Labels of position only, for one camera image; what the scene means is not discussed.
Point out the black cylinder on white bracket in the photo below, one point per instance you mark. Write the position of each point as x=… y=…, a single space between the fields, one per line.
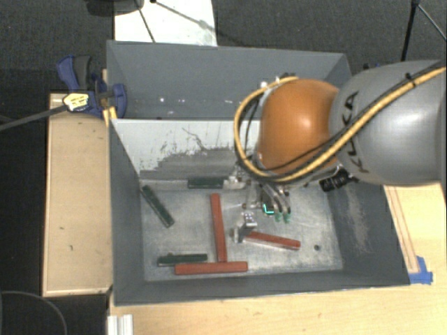
x=333 y=181

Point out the red-brown flat block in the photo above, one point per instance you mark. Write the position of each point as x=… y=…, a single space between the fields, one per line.
x=218 y=227
x=211 y=268
x=276 y=241

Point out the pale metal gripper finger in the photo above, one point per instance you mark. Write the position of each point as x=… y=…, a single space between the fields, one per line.
x=244 y=232
x=235 y=207

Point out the grey metal bin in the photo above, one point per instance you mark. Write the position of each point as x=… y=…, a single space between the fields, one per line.
x=195 y=222

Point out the dark green flat block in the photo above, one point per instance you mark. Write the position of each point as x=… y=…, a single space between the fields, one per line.
x=158 y=206
x=205 y=182
x=181 y=259

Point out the pale wood board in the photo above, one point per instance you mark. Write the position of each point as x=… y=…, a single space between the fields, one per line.
x=78 y=204

